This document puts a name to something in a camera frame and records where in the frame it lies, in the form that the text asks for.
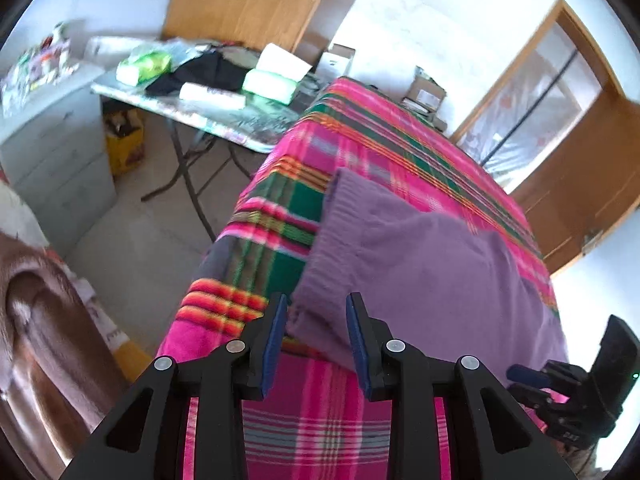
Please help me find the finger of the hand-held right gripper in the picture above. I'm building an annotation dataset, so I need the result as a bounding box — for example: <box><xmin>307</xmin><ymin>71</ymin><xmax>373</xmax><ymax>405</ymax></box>
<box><xmin>506</xmin><ymin>364</ymin><xmax>551</xmax><ymax>390</ymax></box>
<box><xmin>515</xmin><ymin>385</ymin><xmax>568</xmax><ymax>413</ymax></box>

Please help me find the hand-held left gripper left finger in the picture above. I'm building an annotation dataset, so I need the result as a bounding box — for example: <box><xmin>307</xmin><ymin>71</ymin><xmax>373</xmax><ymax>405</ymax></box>
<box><xmin>60</xmin><ymin>294</ymin><xmax>287</xmax><ymax>480</ymax></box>

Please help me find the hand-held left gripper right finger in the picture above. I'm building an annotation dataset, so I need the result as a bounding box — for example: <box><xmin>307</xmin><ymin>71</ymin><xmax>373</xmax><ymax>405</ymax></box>
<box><xmin>346</xmin><ymin>292</ymin><xmax>576</xmax><ymax>480</ymax></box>

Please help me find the purple sweater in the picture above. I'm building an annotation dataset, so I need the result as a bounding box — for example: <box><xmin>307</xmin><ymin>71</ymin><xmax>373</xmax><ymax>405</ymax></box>
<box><xmin>287</xmin><ymin>167</ymin><xmax>571</xmax><ymax>401</ymax></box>

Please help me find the pink plaid blanket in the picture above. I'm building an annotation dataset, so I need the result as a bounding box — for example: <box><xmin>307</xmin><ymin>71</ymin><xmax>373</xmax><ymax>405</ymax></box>
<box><xmin>155</xmin><ymin>76</ymin><xmax>568</xmax><ymax>480</ymax></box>

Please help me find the folding table with printed top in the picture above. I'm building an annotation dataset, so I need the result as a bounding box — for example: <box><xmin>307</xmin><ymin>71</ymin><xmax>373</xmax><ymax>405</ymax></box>
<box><xmin>91</xmin><ymin>40</ymin><xmax>331</xmax><ymax>241</ymax></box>

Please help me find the brown fuzzy blanket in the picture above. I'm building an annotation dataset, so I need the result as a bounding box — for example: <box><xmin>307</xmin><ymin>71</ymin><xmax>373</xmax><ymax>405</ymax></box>
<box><xmin>0</xmin><ymin>232</ymin><xmax>131</xmax><ymax>476</ymax></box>

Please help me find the yellow box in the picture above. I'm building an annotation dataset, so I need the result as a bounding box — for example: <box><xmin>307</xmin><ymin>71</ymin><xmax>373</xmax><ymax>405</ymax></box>
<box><xmin>103</xmin><ymin>110</ymin><xmax>147</xmax><ymax>176</ymax></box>

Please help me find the white tube packet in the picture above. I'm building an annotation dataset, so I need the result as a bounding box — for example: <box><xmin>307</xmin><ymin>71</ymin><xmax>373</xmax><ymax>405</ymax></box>
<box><xmin>178</xmin><ymin>81</ymin><xmax>247</xmax><ymax>109</ymax></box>

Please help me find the green tissue pack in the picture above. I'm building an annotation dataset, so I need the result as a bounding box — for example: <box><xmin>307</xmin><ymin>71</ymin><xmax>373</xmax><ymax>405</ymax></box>
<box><xmin>242</xmin><ymin>69</ymin><xmax>298</xmax><ymax>106</ymax></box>

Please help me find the brown cardboard box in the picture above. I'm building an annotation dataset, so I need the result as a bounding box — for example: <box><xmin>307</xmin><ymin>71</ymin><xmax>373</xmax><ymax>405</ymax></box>
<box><xmin>405</xmin><ymin>66</ymin><xmax>447</xmax><ymax>111</ymax></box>

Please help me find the black cloth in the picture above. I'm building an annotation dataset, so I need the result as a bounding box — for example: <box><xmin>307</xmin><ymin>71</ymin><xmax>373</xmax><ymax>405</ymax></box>
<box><xmin>145</xmin><ymin>52</ymin><xmax>251</xmax><ymax>96</ymax></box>

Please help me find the white cardboard box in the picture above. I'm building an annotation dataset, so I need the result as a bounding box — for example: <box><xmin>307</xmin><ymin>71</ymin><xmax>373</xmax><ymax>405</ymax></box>
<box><xmin>319</xmin><ymin>44</ymin><xmax>357</xmax><ymax>81</ymax></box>

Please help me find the white tissue pack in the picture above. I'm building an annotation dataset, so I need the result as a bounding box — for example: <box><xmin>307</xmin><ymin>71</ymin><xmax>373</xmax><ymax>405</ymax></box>
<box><xmin>255</xmin><ymin>42</ymin><xmax>312</xmax><ymax>81</ymax></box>

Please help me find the white drawer cabinet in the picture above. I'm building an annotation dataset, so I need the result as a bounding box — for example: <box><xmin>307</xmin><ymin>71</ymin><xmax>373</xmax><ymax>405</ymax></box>
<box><xmin>0</xmin><ymin>62</ymin><xmax>117</xmax><ymax>256</ymax></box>

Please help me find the green and white packet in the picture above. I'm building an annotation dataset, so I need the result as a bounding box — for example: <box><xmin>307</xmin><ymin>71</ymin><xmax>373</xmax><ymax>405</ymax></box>
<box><xmin>116</xmin><ymin>42</ymin><xmax>173</xmax><ymax>86</ymax></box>

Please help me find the wooden wardrobe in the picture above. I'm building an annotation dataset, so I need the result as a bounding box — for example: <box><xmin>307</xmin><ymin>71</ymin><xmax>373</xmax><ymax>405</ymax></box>
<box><xmin>162</xmin><ymin>0</ymin><xmax>381</xmax><ymax>53</ymax></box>

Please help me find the clutter of small packets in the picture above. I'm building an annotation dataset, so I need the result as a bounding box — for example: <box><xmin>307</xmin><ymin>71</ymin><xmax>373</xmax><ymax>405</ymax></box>
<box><xmin>0</xmin><ymin>22</ymin><xmax>81</xmax><ymax>116</ymax></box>

